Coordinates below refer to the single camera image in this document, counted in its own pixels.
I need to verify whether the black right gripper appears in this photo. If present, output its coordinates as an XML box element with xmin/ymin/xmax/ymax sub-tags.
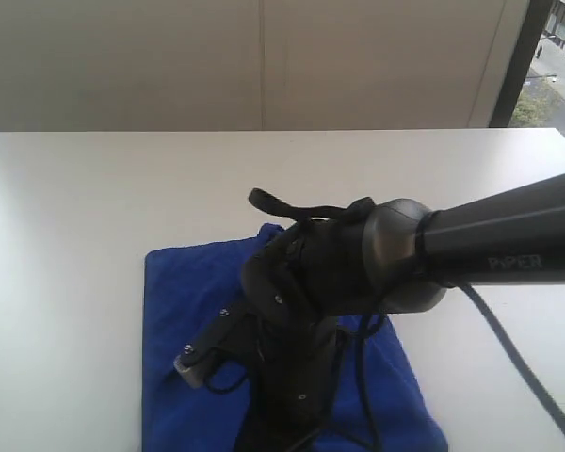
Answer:
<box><xmin>234</xmin><ymin>317</ymin><xmax>341</xmax><ymax>451</ymax></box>

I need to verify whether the blue microfiber towel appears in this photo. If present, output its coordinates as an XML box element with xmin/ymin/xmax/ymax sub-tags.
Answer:
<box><xmin>141</xmin><ymin>223</ymin><xmax>449</xmax><ymax>452</ymax></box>

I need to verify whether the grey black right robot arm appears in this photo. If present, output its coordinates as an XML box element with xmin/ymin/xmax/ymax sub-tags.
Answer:
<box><xmin>234</xmin><ymin>174</ymin><xmax>565</xmax><ymax>451</ymax></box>

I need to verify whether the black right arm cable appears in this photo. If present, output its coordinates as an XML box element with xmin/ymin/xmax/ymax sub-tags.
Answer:
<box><xmin>202</xmin><ymin>187</ymin><xmax>565</xmax><ymax>452</ymax></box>

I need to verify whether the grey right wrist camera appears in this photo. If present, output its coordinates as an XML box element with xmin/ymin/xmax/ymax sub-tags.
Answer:
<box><xmin>173</xmin><ymin>305</ymin><xmax>258</xmax><ymax>389</ymax></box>

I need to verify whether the dark window frame post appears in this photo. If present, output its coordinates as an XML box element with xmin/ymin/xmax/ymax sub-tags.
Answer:
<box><xmin>488</xmin><ymin>0</ymin><xmax>552</xmax><ymax>128</ymax></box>

